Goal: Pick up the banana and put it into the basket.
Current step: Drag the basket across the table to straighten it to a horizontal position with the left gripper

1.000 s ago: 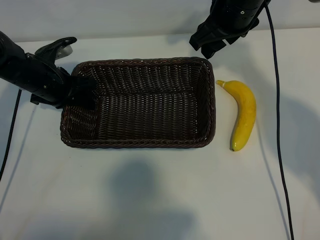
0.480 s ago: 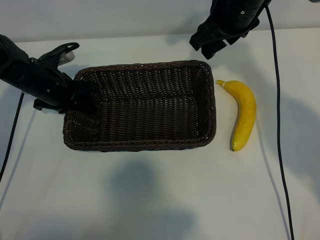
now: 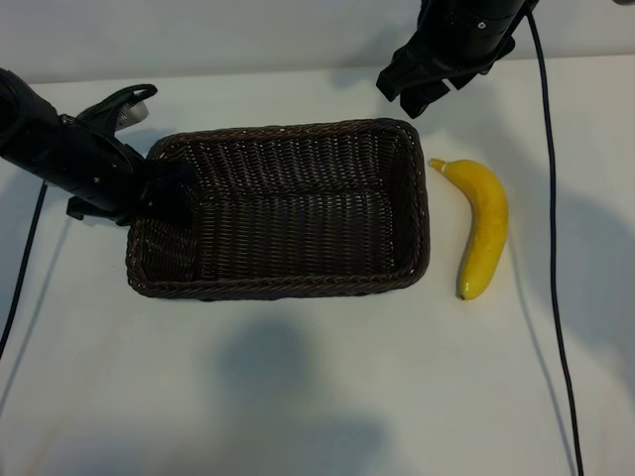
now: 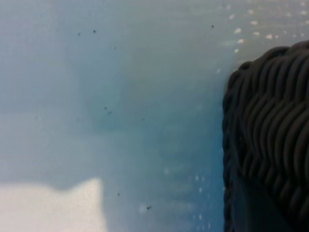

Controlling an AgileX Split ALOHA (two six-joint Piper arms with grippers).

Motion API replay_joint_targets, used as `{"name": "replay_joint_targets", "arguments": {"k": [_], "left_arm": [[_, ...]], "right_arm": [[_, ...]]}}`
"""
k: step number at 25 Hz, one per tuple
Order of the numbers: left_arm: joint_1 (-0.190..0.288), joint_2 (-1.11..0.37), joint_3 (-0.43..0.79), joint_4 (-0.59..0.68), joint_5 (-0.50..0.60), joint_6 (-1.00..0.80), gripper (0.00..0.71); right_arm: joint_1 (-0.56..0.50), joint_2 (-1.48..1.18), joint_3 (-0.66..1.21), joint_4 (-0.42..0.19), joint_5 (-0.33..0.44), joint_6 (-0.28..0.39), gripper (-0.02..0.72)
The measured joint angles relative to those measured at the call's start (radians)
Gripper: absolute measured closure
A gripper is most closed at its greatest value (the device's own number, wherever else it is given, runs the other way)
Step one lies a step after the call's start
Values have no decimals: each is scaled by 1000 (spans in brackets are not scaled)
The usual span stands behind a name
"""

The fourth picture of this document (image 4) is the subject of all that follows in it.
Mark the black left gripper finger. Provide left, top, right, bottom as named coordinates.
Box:
left=228, top=174, right=291, bottom=232

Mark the dark brown woven wicker basket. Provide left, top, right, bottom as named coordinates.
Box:
left=222, top=40, right=309, bottom=232

